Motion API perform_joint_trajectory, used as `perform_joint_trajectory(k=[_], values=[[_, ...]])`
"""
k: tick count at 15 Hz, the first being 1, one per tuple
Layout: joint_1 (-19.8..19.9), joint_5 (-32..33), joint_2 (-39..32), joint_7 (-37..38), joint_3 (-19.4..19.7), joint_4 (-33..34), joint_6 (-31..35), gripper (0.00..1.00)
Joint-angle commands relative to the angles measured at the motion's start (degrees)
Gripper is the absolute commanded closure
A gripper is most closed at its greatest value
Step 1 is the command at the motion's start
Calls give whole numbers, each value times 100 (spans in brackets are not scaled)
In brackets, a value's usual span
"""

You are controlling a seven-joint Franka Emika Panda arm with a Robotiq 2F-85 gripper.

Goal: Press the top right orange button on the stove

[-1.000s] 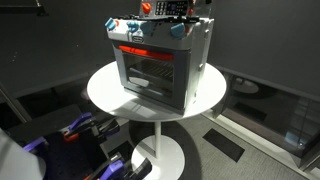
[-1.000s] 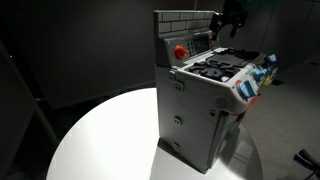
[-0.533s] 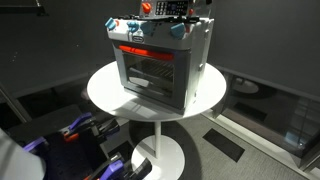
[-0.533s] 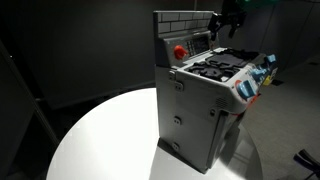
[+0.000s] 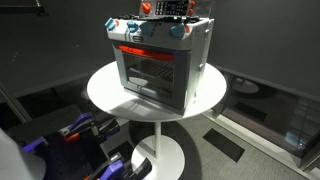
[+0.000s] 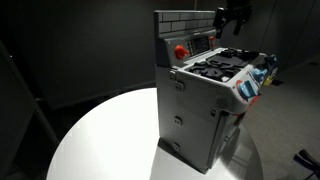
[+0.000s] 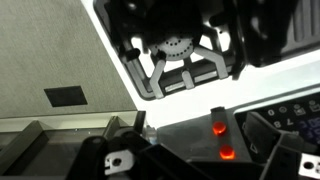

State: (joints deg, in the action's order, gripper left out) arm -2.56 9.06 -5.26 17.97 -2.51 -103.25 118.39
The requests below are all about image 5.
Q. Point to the blue stove knob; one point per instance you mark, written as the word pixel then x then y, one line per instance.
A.
pixel 132 26
pixel 110 23
pixel 178 31

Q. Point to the grey toy stove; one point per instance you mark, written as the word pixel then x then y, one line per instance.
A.
pixel 196 56

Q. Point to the black wall shelf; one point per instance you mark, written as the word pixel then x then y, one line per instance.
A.
pixel 23 9

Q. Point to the white round pedestal table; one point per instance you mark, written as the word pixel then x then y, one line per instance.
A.
pixel 106 90

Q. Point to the purple spring clamp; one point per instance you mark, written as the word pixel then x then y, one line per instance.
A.
pixel 33 144
pixel 81 120
pixel 111 168

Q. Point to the blue black device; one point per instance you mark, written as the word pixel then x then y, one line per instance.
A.
pixel 50 120

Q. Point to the toy oven door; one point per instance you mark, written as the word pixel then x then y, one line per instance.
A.
pixel 150 76

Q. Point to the small orange stove button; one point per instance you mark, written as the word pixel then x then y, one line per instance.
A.
pixel 192 3
pixel 191 12

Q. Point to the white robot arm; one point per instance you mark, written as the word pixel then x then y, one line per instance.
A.
pixel 16 160

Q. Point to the black burner grate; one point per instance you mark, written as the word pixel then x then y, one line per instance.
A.
pixel 156 18

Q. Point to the large orange stove knob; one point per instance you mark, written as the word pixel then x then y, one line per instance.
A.
pixel 146 7

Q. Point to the black stove keypad panel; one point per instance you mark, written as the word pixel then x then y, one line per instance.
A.
pixel 171 7

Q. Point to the black spring clamp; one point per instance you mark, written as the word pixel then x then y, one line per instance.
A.
pixel 141 168
pixel 110 127

